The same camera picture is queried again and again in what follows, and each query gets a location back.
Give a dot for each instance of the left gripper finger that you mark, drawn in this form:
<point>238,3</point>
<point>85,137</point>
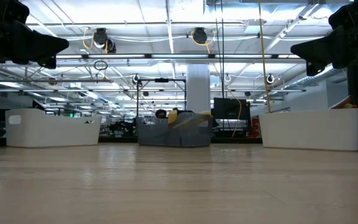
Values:
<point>36,53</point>
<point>30,35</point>

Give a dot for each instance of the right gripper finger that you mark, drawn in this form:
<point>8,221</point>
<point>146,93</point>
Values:
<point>320,59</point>
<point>319,42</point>

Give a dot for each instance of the green silicone spoon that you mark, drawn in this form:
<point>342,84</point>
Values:
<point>351,106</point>

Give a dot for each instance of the white plastic bin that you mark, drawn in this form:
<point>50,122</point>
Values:
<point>306,130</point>
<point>51,130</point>

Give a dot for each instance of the grey plastic bin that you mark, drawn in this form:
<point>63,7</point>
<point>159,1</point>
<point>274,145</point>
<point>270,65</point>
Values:
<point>160,137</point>

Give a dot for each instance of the black background robot arm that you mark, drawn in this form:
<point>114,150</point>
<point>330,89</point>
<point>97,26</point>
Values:
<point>121,126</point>

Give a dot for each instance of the red background object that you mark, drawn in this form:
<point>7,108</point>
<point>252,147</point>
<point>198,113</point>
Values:
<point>255,127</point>

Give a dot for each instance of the white building column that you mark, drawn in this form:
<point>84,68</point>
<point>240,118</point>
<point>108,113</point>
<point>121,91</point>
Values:
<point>197,90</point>

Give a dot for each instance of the long ceiling light strip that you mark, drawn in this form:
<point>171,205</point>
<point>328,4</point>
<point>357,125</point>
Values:
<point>179,56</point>

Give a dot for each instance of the silver air duct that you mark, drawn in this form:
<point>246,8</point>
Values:
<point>322,77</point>

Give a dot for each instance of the black background stand frame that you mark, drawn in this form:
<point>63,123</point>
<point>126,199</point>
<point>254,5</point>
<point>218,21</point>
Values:
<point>138,99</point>

